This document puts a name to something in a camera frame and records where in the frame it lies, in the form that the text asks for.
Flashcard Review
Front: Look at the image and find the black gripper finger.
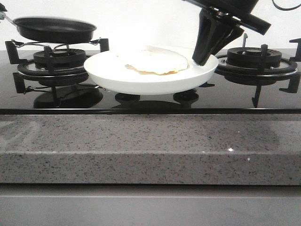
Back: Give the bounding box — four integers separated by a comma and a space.
206, 24, 244, 58
192, 9, 233, 66

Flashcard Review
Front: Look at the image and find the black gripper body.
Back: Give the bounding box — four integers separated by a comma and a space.
188, 0, 271, 35

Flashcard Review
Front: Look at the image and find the fried egg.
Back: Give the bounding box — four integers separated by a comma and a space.
116, 45, 189, 75

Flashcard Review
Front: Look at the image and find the white round plate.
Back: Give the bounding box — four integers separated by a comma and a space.
84, 46, 219, 95

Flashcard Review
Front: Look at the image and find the black frying pan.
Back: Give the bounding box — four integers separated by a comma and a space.
0, 12, 97, 44

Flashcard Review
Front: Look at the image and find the black glass gas cooktop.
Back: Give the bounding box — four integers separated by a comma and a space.
0, 51, 301, 114

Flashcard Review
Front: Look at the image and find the black right burner pan support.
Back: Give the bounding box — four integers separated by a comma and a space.
198, 33, 301, 94

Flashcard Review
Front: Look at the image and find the black burner pan support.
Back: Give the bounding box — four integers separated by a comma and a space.
5, 38, 112, 94
198, 33, 301, 94

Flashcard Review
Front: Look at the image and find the black left burner pan support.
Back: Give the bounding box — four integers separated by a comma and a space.
5, 38, 112, 94

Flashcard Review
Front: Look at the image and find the grey cabinet front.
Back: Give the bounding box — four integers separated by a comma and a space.
0, 185, 301, 226

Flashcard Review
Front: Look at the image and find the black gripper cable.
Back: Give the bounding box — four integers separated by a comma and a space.
271, 0, 301, 11

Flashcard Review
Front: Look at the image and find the silver wire pan reducer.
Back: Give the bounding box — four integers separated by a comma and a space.
6, 38, 102, 50

